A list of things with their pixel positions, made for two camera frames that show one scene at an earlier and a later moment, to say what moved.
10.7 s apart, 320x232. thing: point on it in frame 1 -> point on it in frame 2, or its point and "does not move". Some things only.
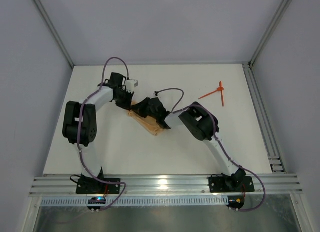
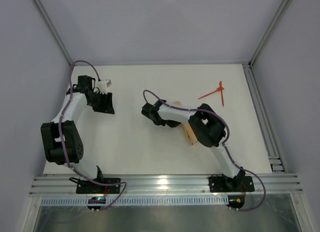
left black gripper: (123, 100) -> (103, 102)
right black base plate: (217, 184) does not move
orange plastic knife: (220, 86) does not move
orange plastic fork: (219, 89) does not move
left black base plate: (91, 186) does not move
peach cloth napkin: (149, 122) -> (187, 128)
